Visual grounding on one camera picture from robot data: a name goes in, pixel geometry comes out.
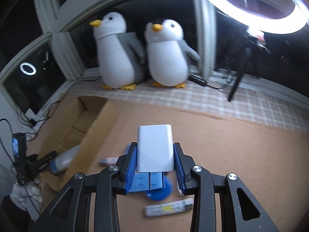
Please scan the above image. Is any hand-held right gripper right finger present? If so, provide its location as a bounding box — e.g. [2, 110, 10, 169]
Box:
[173, 142, 279, 232]

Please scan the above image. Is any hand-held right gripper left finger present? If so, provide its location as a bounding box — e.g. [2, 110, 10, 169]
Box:
[36, 142, 138, 232]

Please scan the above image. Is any small penguin plush toy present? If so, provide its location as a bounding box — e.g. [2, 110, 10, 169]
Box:
[144, 17, 201, 89]

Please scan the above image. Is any checkered cloth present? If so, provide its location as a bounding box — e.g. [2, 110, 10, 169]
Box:
[59, 67, 309, 134]

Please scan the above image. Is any black cable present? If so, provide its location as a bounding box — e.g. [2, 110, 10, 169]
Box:
[20, 76, 102, 127]

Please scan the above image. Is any blue round lid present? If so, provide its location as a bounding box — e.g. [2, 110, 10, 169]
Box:
[145, 175, 173, 201]

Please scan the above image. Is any white window frame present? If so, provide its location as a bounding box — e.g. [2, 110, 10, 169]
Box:
[0, 0, 218, 84]

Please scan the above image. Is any black tripod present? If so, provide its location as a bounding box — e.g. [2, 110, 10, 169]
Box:
[228, 28, 267, 102]

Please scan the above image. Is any black power strip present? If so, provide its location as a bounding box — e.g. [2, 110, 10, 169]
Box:
[188, 74, 208, 87]

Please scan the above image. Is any white lotion bottle blue cap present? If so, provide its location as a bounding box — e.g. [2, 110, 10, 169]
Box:
[49, 145, 82, 175]

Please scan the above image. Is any white cloth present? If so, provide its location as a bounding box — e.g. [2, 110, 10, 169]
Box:
[9, 183, 43, 220]

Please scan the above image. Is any white power strip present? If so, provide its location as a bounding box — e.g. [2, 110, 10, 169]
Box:
[24, 108, 45, 127]

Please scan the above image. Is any white charger adapter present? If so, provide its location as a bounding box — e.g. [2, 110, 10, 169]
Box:
[136, 124, 175, 189]

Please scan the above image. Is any small clear blue bottle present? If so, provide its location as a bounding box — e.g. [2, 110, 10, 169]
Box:
[98, 158, 119, 166]

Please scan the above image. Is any cardboard box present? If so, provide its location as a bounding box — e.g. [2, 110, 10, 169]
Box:
[39, 96, 119, 191]

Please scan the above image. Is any white ring light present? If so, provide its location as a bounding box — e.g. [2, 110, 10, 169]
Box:
[191, 0, 309, 35]

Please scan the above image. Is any white patterned tube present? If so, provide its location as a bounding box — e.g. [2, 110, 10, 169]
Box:
[144, 198, 194, 217]

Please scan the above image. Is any large penguin plush toy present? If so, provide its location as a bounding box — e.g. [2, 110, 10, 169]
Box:
[89, 7, 145, 91]

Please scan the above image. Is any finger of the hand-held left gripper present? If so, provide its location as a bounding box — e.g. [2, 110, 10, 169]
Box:
[23, 150, 58, 178]

